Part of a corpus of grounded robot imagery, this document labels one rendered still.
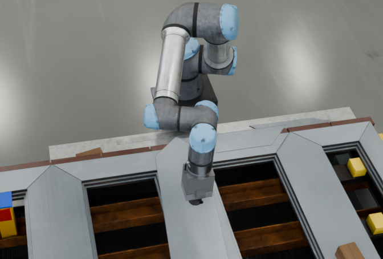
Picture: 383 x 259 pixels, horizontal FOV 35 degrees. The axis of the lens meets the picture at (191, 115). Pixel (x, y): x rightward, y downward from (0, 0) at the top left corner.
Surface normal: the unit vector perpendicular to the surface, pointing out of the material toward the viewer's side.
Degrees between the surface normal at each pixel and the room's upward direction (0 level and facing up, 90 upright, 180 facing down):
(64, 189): 0
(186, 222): 0
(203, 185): 90
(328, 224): 0
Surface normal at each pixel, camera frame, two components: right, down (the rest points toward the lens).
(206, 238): 0.07, -0.70
